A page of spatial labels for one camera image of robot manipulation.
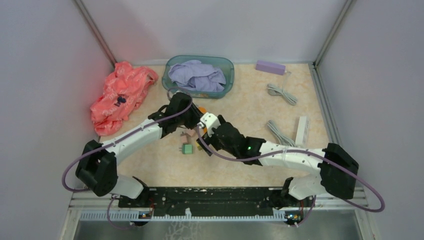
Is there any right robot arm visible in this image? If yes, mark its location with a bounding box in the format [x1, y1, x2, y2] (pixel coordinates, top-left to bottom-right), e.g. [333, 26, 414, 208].
[194, 113, 359, 206]

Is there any teal plastic basket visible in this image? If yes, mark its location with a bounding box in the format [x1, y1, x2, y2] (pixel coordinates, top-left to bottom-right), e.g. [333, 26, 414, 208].
[161, 55, 235, 99]

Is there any green plug adapter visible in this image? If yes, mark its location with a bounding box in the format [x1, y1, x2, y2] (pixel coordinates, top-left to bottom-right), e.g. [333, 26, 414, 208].
[180, 143, 194, 155]

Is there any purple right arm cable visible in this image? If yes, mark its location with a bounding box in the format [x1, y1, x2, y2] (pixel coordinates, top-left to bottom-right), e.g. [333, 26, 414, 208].
[195, 125, 386, 228]

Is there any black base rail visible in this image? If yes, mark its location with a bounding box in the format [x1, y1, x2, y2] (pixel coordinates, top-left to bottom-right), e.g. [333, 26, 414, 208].
[118, 187, 312, 217]

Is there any orange power strip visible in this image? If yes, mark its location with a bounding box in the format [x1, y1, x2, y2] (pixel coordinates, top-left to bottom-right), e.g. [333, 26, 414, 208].
[193, 105, 208, 136]

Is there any lavender cloth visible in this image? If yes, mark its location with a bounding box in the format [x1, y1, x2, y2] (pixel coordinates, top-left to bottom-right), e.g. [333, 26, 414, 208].
[168, 60, 227, 93]

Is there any purple power strip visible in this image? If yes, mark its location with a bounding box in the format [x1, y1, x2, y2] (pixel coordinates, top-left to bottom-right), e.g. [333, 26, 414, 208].
[255, 60, 286, 76]

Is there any grey cable of white strip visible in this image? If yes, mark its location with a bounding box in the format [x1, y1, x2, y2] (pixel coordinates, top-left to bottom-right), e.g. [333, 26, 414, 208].
[266, 119, 298, 148]

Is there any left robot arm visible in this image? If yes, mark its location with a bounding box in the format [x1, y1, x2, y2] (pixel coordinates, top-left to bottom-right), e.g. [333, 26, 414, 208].
[75, 92, 204, 207]

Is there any yellow plug adapter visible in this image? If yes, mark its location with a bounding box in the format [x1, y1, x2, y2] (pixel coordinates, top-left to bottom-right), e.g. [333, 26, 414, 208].
[195, 141, 203, 151]

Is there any grey cable of purple strip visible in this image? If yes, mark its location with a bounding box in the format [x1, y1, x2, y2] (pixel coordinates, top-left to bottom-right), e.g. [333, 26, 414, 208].
[266, 71, 299, 107]

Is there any pink plug adapter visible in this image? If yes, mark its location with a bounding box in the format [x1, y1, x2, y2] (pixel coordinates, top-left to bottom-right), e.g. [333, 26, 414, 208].
[185, 129, 197, 137]
[180, 133, 189, 145]

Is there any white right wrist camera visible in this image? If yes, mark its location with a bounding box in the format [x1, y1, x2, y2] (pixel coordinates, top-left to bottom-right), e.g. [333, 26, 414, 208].
[199, 112, 221, 137]

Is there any white power strip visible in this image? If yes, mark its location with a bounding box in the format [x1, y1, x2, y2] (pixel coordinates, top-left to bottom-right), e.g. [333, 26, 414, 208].
[294, 116, 309, 148]

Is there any pink printed garment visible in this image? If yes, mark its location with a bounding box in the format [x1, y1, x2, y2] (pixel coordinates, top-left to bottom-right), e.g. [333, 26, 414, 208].
[90, 61, 159, 137]

